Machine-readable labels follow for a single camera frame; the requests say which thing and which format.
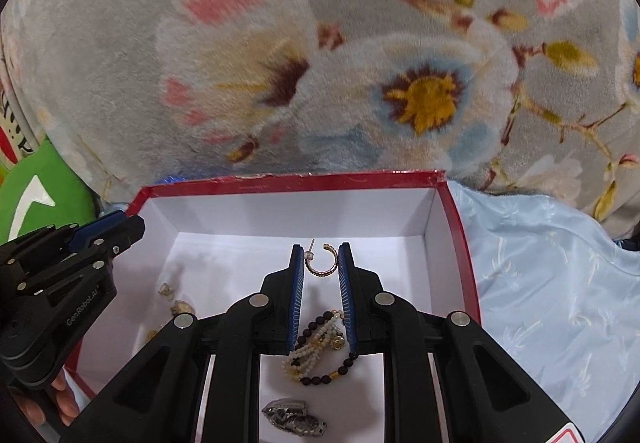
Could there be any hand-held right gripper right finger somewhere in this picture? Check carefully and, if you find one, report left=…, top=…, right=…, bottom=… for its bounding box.
left=337, top=243, right=573, bottom=443

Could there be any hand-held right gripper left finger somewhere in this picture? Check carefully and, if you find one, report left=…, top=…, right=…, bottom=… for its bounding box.
left=92, top=244, right=307, bottom=443

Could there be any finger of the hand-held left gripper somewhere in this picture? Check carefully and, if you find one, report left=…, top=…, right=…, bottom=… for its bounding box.
left=67, top=210, right=128, bottom=254
left=95, top=216, right=146, bottom=259

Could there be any pearl bracelet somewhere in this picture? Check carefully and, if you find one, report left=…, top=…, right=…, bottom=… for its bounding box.
left=281, top=323, right=346, bottom=381

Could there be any dark bead bracelet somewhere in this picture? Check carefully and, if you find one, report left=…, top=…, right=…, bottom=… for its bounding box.
left=290, top=309, right=358, bottom=386

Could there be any red cardboard box with handle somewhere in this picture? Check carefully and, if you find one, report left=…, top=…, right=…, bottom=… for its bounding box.
left=62, top=169, right=483, bottom=443

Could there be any person's left hand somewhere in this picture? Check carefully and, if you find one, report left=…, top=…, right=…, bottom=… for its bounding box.
left=10, top=369, right=81, bottom=428

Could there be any green round pillow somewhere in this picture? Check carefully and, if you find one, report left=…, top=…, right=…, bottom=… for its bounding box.
left=0, top=139, right=98, bottom=246

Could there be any cartoon printed blanket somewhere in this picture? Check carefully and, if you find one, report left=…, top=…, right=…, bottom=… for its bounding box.
left=0, top=73, right=46, bottom=158

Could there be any light blue palm-print sheet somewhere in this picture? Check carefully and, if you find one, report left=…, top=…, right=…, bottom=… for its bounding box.
left=445, top=180, right=640, bottom=443

